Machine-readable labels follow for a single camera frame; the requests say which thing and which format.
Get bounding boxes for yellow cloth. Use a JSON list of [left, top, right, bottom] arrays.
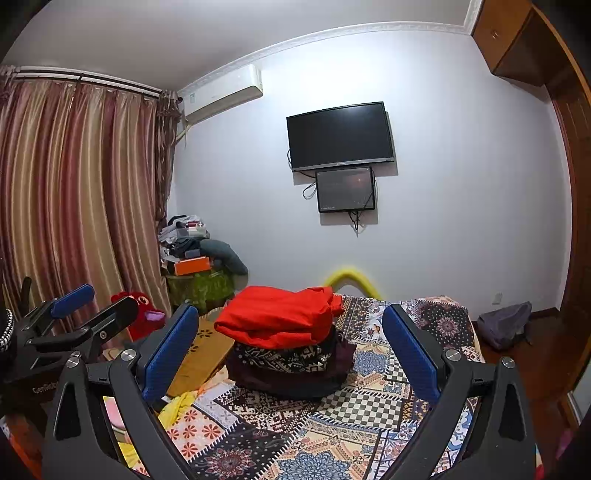
[[117, 391, 197, 467]]

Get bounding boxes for grey backpack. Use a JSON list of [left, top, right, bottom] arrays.
[[477, 301, 533, 352]]

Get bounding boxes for striped pink curtain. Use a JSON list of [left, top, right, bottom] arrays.
[[0, 65, 182, 342]]

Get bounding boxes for maroon folded garment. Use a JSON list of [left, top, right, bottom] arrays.
[[225, 328, 357, 401]]

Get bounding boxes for wooden wardrobe frame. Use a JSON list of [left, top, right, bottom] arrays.
[[531, 4, 591, 430]]

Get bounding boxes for yellow foam tube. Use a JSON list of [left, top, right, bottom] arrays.
[[323, 265, 382, 298]]

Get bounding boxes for small black wall monitor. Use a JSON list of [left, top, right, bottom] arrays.
[[316, 166, 376, 214]]

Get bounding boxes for orange box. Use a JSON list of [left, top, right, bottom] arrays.
[[174, 257, 213, 277]]

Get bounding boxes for dark patterned folded garment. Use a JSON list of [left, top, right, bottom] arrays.
[[231, 339, 338, 374]]

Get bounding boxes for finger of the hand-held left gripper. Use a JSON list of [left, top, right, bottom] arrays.
[[25, 296, 139, 356], [16, 284, 96, 342]]

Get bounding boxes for white curtain rod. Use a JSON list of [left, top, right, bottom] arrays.
[[14, 66, 178, 100]]

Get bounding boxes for red zip jacket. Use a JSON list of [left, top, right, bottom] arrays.
[[213, 285, 345, 350]]

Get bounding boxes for grey bundled garment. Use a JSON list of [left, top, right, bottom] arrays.
[[198, 239, 249, 277]]

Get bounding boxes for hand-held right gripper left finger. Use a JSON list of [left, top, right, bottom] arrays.
[[41, 302, 200, 480]]

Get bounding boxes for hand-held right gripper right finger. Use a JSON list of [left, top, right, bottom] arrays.
[[382, 303, 539, 480]]

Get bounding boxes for black wall television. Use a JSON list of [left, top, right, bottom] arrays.
[[286, 102, 395, 172]]

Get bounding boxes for red plush toy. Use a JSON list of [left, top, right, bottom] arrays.
[[111, 290, 166, 342]]

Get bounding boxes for patchwork patterned bedsheet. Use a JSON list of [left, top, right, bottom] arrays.
[[134, 293, 541, 480]]

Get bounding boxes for wooden overhead cabinet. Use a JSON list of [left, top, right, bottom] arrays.
[[471, 0, 568, 88]]

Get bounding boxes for white air conditioner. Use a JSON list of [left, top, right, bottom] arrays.
[[178, 64, 264, 125]]

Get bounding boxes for pile of clutter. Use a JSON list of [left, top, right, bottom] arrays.
[[158, 214, 211, 264]]

